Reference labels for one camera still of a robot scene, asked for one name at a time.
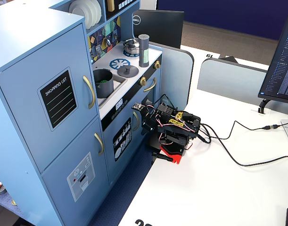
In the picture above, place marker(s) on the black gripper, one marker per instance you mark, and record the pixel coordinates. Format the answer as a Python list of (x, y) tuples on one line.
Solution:
[(146, 123)]

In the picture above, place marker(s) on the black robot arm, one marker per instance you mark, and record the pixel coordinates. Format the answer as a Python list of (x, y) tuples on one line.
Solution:
[(179, 131)]

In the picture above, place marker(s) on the black table clamp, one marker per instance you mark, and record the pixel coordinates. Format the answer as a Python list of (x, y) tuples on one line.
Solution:
[(161, 156)]

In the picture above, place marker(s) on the oven door with window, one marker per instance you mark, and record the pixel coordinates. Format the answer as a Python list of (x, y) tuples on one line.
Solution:
[(156, 94)]

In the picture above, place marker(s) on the dishwasher door with print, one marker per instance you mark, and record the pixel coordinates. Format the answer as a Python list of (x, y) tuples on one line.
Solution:
[(120, 164)]

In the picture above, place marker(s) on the gold stove knob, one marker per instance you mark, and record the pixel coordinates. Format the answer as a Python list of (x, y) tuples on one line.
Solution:
[(157, 64), (143, 81)]

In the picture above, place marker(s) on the gray rounded desk divider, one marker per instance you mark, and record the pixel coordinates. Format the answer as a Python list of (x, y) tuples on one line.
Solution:
[(174, 77), (228, 80)]

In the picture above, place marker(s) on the gray plastic pot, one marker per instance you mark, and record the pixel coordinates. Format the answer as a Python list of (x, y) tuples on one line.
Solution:
[(103, 89)]

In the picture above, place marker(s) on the gray pot lid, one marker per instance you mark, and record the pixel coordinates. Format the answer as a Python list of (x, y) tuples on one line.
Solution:
[(127, 70)]

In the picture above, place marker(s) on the green toy peas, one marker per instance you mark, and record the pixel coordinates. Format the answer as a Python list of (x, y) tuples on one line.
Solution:
[(102, 81)]

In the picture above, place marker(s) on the steel pot with lid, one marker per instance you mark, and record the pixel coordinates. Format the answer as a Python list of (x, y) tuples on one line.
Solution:
[(132, 46)]

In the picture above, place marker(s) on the steel skimmer spoon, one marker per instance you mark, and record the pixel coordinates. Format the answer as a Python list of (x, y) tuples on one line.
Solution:
[(91, 57)]

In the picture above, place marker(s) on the steel slotted spatula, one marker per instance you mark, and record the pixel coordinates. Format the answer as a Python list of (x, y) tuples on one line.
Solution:
[(98, 50)]

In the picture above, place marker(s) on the steel ladle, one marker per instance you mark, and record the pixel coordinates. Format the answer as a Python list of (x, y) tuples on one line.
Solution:
[(107, 42)]

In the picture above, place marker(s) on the steel serving spoon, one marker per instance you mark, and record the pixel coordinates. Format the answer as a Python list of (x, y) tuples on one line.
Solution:
[(115, 35)]

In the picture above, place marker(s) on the black Dell monitor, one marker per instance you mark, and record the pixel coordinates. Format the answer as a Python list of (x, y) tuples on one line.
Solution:
[(160, 28)]

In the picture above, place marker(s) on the freezer door with ice dispenser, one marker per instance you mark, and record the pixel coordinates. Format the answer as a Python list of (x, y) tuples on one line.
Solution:
[(63, 188)]

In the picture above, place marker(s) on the white toy plate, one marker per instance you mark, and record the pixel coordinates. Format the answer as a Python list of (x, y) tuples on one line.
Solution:
[(76, 10), (90, 22), (99, 14)]

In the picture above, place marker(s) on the fridge door with shopping list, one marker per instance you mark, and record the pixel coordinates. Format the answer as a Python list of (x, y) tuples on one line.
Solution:
[(26, 110)]

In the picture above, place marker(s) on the black toy microwave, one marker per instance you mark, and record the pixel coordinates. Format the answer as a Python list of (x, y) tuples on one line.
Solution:
[(125, 4)]

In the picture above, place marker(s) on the blue toy play kitchen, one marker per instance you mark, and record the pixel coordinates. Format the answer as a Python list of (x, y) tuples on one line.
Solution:
[(28, 70)]

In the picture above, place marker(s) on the monitor showing code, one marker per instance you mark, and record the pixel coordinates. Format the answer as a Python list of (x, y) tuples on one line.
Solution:
[(282, 61)]

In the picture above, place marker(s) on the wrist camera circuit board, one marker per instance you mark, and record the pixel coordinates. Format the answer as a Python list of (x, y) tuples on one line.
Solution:
[(137, 107)]

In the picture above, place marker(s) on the red robot base plate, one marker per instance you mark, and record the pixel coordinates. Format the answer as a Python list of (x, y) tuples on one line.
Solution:
[(172, 154)]

